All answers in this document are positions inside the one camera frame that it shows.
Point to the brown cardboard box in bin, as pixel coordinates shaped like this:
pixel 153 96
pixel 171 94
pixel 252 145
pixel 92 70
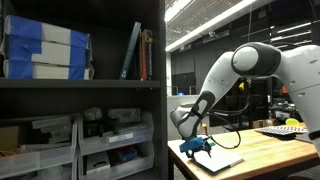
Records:
pixel 9 136

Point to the grey laptop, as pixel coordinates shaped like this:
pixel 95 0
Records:
pixel 302 137

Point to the white box black circle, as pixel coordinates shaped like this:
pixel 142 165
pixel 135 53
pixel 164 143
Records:
pixel 98 162

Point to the dark book brown top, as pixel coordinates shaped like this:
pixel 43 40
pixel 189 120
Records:
pixel 150 56

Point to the clear bin with white label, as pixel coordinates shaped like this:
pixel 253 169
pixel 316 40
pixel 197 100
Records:
pixel 116 141

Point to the grey rectangular box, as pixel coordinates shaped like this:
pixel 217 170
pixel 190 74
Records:
pixel 124 114

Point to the long ceiling light strip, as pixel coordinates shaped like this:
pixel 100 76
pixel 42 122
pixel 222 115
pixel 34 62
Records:
pixel 216 22

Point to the black bookshelf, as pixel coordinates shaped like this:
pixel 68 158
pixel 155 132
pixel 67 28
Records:
pixel 100 93

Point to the checkerboard calibration board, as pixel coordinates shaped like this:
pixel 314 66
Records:
pixel 280 130

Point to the grey flat boxes stack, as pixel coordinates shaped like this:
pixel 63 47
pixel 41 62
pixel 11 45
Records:
pixel 53 126

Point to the green white packet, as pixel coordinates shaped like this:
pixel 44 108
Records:
pixel 212 144

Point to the yellow-green disc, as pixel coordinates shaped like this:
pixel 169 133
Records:
pixel 292 122

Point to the thin teal book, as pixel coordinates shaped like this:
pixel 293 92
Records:
pixel 130 50

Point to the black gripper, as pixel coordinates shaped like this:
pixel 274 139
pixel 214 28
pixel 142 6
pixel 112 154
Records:
pixel 199 151

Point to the blue white paper ream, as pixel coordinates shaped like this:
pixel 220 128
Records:
pixel 56 32
pixel 53 53
pixel 50 70

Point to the clear plastic storage bin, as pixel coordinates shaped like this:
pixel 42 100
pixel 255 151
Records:
pixel 133 165

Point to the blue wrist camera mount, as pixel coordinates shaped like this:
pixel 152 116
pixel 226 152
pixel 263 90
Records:
pixel 191 144

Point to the small greenish box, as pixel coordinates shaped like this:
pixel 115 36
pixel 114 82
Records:
pixel 93 113

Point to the blue small box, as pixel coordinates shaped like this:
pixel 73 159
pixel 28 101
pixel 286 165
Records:
pixel 126 153

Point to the large clear plastic bin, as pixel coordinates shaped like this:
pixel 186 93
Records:
pixel 40 158

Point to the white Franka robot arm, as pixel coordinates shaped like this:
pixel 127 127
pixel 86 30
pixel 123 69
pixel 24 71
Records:
pixel 300 76

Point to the book with teal cover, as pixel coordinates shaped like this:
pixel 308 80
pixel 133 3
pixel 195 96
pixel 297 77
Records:
pixel 220 160

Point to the orange spine book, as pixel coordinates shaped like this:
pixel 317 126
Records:
pixel 143 56

